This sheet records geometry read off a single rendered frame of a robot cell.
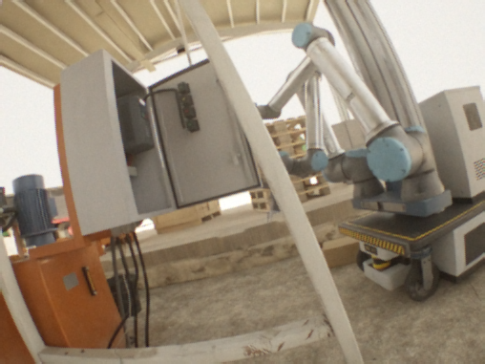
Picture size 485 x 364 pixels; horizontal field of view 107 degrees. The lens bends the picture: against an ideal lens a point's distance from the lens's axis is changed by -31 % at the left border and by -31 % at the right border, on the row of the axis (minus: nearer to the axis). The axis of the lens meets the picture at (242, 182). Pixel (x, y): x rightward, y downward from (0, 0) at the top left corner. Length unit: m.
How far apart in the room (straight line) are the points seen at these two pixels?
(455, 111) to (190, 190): 1.24
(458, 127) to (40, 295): 1.87
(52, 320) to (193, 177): 0.86
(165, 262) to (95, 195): 1.69
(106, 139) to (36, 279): 0.63
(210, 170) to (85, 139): 0.52
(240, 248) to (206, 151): 1.33
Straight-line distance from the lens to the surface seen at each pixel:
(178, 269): 2.41
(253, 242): 2.25
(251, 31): 7.42
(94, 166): 0.85
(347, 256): 1.78
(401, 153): 0.85
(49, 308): 1.16
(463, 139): 1.31
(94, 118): 0.88
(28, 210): 1.51
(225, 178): 1.05
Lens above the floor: 0.65
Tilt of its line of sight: 2 degrees up
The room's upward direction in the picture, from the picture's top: 15 degrees counter-clockwise
